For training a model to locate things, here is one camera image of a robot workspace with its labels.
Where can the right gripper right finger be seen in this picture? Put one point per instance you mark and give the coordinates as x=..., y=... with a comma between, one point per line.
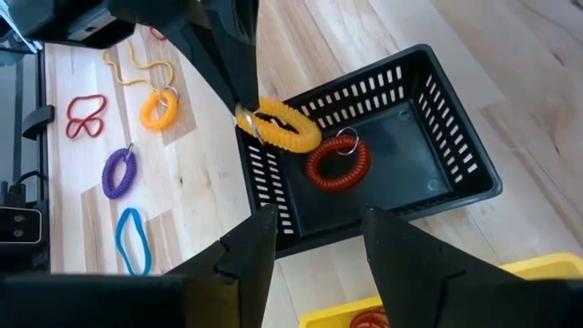
x=410, y=273

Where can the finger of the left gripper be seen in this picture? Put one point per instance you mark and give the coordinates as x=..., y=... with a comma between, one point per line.
x=241, y=45
x=191, y=32

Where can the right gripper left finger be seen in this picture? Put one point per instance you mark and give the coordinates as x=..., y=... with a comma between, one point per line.
x=255, y=255

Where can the red rubber band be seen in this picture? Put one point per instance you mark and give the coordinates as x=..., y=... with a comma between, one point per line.
x=157, y=35
x=86, y=120
x=369, y=319

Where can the yellow rubber band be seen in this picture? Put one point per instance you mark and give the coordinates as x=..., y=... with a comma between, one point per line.
x=119, y=82

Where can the orange coil wristband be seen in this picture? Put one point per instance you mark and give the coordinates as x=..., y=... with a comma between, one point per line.
x=148, y=118

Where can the red coil wristband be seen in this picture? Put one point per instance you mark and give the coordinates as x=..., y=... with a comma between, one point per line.
x=319, y=175

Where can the yellow coil wristband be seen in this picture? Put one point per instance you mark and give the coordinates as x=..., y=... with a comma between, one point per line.
x=291, y=136

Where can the black plastic basket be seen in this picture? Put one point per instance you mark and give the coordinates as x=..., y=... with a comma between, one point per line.
x=410, y=159

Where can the yellow plastic basket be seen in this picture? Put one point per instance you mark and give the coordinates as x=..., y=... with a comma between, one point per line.
x=546, y=266

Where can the blue rubber band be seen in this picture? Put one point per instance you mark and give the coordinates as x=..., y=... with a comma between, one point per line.
x=119, y=234

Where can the purple coil wristband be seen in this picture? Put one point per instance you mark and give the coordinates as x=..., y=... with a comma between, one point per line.
x=109, y=182

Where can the black aluminium table frame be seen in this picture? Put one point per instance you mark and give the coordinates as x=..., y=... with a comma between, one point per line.
x=43, y=159

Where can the black table-level camera box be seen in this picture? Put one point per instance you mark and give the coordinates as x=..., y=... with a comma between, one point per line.
x=20, y=225

